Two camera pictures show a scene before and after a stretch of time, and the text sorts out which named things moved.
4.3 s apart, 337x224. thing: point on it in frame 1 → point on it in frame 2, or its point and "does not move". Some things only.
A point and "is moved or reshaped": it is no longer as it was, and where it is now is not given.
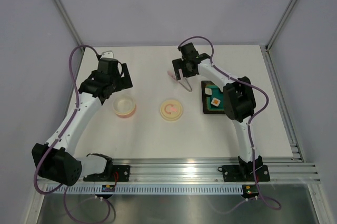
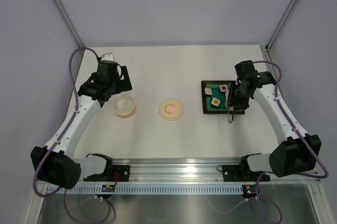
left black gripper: [124, 82] does not move
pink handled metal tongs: [182, 79] is moved or reshaped
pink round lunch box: [124, 106] does not move
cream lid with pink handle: [171, 110] does not move
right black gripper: [178, 64] → [231, 100]
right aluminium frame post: [290, 6] does not move
